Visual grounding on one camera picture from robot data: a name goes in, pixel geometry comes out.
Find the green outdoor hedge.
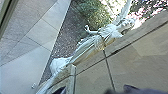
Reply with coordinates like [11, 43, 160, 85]
[77, 0, 113, 31]

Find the green window frame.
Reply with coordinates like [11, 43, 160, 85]
[0, 0, 18, 36]

